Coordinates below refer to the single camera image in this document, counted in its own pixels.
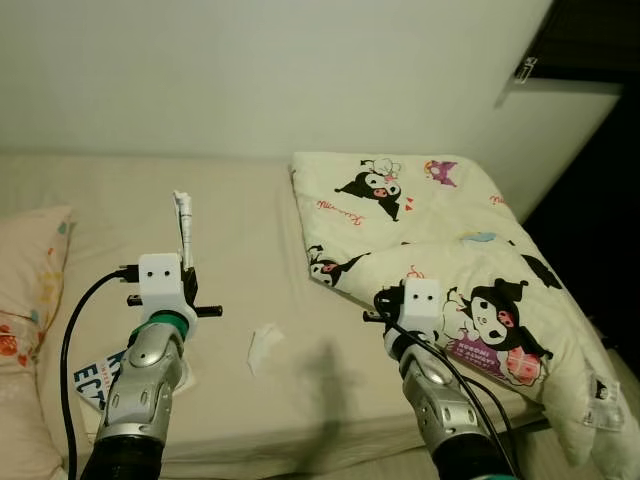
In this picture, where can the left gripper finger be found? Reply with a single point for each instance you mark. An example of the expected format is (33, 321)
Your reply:
(191, 283)

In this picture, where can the white squeezed tube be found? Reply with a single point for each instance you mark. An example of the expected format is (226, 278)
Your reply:
(184, 225)

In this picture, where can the pink patterned pillow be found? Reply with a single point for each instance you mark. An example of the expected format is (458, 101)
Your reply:
(30, 290)

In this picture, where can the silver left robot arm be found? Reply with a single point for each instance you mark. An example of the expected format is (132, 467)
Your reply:
(145, 385)

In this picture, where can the cream cartoon print quilt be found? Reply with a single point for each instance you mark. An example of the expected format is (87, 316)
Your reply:
(440, 215)

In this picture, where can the white book blue letters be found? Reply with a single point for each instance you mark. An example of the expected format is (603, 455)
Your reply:
(95, 385)

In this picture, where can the black wardrobe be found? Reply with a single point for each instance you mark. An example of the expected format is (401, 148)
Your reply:
(600, 250)

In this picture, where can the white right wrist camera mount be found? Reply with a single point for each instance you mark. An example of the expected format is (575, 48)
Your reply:
(420, 305)

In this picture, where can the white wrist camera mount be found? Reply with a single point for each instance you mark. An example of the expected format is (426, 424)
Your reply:
(420, 305)
(160, 285)

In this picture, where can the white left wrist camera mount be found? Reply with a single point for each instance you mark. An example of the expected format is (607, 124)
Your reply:
(160, 285)

